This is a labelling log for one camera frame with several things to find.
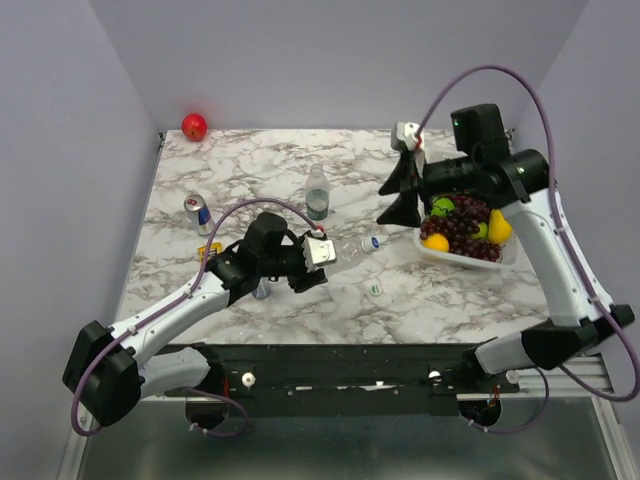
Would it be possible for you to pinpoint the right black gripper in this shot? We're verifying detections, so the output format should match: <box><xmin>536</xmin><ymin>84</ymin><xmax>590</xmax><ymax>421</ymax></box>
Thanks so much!
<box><xmin>375</xmin><ymin>151</ymin><xmax>478</xmax><ymax>229</ymax></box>

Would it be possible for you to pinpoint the clear unlabeled plastic bottle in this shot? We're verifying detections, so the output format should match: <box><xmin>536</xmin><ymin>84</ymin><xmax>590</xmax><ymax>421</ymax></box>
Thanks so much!
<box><xmin>327</xmin><ymin>237</ymin><xmax>380</xmax><ymax>274</ymax></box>

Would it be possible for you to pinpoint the blue white bottle cap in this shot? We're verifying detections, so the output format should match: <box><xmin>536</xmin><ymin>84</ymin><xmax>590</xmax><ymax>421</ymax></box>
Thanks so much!
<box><xmin>360</xmin><ymin>236</ymin><xmax>380</xmax><ymax>254</ymax></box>

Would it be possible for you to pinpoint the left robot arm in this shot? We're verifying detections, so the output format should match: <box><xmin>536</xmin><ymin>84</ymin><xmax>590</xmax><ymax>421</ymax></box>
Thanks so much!
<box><xmin>62</xmin><ymin>212</ymin><xmax>336</xmax><ymax>427</ymax></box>

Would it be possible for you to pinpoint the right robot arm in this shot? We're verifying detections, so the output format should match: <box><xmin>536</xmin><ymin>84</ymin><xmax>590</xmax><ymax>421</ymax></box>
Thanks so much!
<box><xmin>377</xmin><ymin>104</ymin><xmax>635</xmax><ymax>392</ymax></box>

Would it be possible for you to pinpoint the green label water bottle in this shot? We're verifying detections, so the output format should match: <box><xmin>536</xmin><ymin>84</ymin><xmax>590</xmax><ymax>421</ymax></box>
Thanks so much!
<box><xmin>305</xmin><ymin>164</ymin><xmax>330</xmax><ymax>221</ymax></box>

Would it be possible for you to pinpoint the green striped ball fruit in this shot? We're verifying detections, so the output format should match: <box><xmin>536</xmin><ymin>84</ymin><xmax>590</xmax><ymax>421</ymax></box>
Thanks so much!
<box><xmin>430</xmin><ymin>197</ymin><xmax>456</xmax><ymax>218</ymax></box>

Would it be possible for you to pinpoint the tilted silver drink can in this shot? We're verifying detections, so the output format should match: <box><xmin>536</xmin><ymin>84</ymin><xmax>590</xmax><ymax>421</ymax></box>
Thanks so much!
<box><xmin>252</xmin><ymin>278</ymin><xmax>271</xmax><ymax>300</ymax></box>

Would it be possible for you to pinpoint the orange fruit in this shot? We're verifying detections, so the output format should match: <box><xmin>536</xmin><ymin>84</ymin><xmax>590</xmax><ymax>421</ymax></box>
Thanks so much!
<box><xmin>421</xmin><ymin>233</ymin><xmax>449</xmax><ymax>253</ymax></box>

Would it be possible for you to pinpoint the dark purple grape bunch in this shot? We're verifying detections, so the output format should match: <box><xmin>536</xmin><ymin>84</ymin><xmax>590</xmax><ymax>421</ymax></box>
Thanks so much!
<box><xmin>419</xmin><ymin>194</ymin><xmax>505</xmax><ymax>263</ymax></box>

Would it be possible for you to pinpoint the yellow m&m's candy bag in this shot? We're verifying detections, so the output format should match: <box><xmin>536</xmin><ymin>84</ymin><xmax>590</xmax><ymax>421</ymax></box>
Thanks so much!
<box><xmin>197</xmin><ymin>242</ymin><xmax>223</xmax><ymax>263</ymax></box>

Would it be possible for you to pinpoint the white plastic fruit basket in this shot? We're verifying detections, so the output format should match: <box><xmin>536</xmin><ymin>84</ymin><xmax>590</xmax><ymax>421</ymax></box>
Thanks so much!
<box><xmin>413</xmin><ymin>149</ymin><xmax>524</xmax><ymax>272</ymax></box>

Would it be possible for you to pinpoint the upright red bull can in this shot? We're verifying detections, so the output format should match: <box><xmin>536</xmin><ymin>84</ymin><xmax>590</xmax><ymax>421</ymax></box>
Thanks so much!
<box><xmin>183</xmin><ymin>193</ymin><xmax>215</xmax><ymax>237</ymax></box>

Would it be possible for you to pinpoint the red apple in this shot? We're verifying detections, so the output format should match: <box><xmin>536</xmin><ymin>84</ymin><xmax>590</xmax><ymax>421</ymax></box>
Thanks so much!
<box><xmin>181</xmin><ymin>113</ymin><xmax>208</xmax><ymax>142</ymax></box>

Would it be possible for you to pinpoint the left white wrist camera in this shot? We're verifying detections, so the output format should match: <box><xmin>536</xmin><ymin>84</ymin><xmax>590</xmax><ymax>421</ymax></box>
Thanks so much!
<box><xmin>302</xmin><ymin>236</ymin><xmax>337</xmax><ymax>273</ymax></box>

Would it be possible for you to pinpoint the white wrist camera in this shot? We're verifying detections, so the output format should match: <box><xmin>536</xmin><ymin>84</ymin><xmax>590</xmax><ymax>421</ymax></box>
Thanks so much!
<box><xmin>390</xmin><ymin>122</ymin><xmax>427</xmax><ymax>177</ymax></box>
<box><xmin>302</xmin><ymin>236</ymin><xmax>337</xmax><ymax>273</ymax></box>

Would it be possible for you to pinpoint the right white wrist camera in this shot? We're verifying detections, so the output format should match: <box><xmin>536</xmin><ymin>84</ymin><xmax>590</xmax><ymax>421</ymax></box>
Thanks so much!
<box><xmin>390</xmin><ymin>122</ymin><xmax>427</xmax><ymax>177</ymax></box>

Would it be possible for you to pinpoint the black mounting base rail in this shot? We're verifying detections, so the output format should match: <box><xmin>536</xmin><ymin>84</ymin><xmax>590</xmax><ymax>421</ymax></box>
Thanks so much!
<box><xmin>187</xmin><ymin>343</ymin><xmax>519</xmax><ymax>419</ymax></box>

